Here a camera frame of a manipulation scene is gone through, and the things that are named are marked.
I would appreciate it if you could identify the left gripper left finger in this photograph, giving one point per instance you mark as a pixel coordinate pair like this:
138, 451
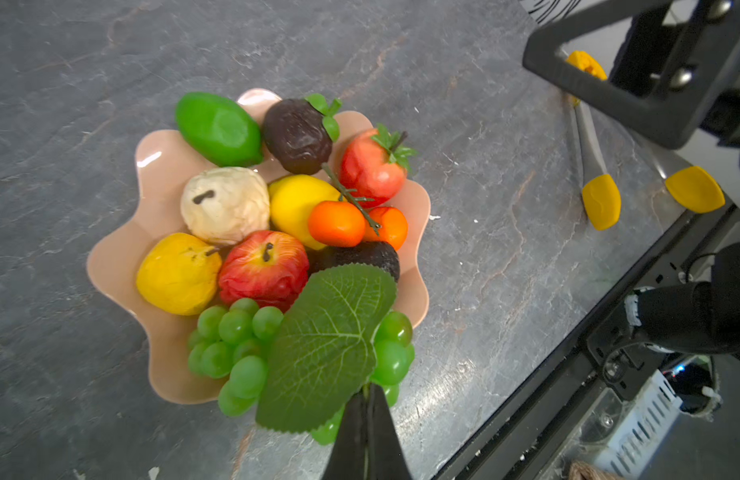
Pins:
348, 460

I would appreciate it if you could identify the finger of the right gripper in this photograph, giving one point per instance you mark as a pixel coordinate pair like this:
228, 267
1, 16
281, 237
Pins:
667, 80

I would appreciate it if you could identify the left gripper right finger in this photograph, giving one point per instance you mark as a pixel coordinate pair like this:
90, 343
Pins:
385, 458

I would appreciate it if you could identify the green fake grapes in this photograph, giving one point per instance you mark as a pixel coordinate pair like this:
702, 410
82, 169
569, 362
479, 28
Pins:
297, 369

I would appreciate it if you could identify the red fake apple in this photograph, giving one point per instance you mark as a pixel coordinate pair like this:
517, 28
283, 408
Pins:
269, 267

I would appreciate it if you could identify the pink wavy fruit bowl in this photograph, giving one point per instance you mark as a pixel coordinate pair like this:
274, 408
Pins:
165, 163

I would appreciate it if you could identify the small orange fake tangerine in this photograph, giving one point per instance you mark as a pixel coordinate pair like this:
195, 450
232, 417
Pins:
337, 224

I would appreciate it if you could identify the yellow fake pear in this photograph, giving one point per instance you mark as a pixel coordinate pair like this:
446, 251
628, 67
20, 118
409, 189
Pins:
179, 275

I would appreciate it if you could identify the yellow fake lemon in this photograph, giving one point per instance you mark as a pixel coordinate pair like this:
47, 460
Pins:
292, 200

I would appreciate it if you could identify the red fake strawberry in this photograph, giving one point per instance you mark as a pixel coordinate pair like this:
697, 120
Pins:
376, 165

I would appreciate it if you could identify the dark fake avocado half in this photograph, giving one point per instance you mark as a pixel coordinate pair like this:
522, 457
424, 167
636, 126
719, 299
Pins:
301, 132

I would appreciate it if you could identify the green fake lime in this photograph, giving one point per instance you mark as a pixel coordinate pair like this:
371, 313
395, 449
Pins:
219, 129

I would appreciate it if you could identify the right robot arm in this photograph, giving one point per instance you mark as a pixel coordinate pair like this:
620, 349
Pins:
695, 317

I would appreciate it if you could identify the striped brown cloth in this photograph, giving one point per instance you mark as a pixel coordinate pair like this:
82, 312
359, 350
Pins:
583, 471

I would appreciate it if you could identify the yellow handled tongs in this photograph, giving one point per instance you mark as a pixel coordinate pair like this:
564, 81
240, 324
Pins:
689, 185

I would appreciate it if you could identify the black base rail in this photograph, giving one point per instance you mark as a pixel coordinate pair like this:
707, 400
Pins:
569, 404

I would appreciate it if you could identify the white slotted cable duct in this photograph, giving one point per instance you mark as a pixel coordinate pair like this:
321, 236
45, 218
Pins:
640, 430

